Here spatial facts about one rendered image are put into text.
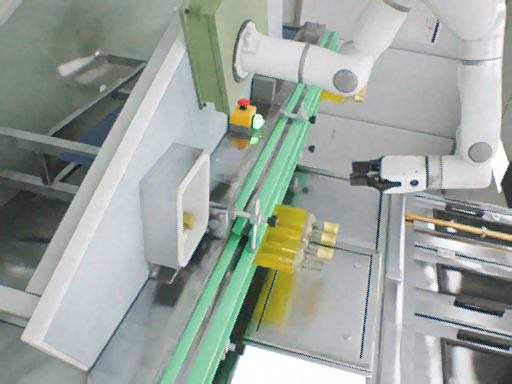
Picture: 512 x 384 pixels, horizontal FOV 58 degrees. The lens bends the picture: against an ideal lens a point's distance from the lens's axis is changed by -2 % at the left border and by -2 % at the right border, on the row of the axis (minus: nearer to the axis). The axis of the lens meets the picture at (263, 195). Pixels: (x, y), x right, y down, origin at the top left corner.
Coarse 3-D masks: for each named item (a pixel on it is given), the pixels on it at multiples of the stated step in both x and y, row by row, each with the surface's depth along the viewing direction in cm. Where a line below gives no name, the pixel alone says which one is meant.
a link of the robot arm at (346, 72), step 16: (304, 48) 110; (320, 48) 110; (352, 48) 111; (304, 64) 109; (320, 64) 108; (336, 64) 107; (352, 64) 106; (368, 64) 110; (304, 80) 112; (320, 80) 110; (336, 80) 108; (352, 80) 107
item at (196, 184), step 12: (204, 156) 104; (192, 168) 101; (204, 168) 109; (192, 180) 111; (204, 180) 111; (180, 192) 94; (192, 192) 113; (204, 192) 113; (180, 204) 95; (192, 204) 115; (204, 204) 115; (180, 216) 97; (204, 216) 117; (180, 228) 99; (204, 228) 117; (180, 240) 101; (192, 240) 113; (180, 252) 103; (192, 252) 110; (180, 264) 105
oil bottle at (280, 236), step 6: (270, 228) 135; (264, 234) 132; (270, 234) 132; (276, 234) 133; (282, 234) 133; (288, 234) 133; (294, 234) 133; (300, 234) 133; (270, 240) 131; (276, 240) 131; (282, 240) 131; (288, 240) 131; (294, 240) 131; (300, 240) 131; (306, 240) 132; (300, 246) 130; (306, 246) 131; (306, 252) 131
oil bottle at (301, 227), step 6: (282, 216) 139; (282, 222) 137; (288, 222) 137; (294, 222) 137; (300, 222) 137; (306, 222) 138; (276, 228) 135; (282, 228) 135; (288, 228) 135; (294, 228) 135; (300, 228) 135; (306, 228) 135; (312, 228) 137; (306, 234) 134
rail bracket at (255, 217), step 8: (256, 200) 114; (232, 208) 118; (256, 208) 116; (232, 216) 118; (240, 216) 118; (248, 216) 118; (256, 216) 117; (264, 216) 118; (272, 216) 117; (256, 224) 118; (272, 224) 116; (248, 248) 123; (256, 248) 123
